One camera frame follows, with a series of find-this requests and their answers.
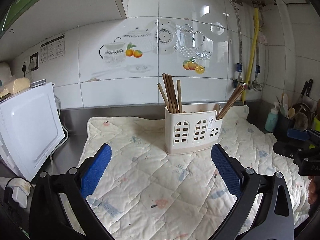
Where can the white power adapter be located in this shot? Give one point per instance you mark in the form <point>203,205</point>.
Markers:
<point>21,189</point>

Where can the green wall cabinet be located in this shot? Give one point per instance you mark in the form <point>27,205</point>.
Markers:
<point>58,15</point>

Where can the beige plastic utensil holder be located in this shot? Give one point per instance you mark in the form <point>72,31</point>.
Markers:
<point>196,128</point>

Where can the cream quilted mat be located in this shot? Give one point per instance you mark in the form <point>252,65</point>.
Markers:
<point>145,193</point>

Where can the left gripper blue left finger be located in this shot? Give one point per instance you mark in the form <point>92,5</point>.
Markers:
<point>79,183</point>

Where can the white rice spoon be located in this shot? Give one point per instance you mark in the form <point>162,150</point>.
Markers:
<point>285,103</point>

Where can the black utensil pot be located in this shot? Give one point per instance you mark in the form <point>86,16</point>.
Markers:
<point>301,120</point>

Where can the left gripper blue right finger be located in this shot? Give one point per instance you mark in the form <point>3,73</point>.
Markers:
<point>239,183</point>

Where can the white microwave oven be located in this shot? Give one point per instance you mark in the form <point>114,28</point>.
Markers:
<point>30,130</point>

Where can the green plastic basket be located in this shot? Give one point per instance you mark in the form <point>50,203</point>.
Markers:
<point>315,129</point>

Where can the teal soap bottle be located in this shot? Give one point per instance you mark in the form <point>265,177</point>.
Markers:
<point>272,118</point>

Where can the person's right hand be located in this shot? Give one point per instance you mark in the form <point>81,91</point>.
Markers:
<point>312,197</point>

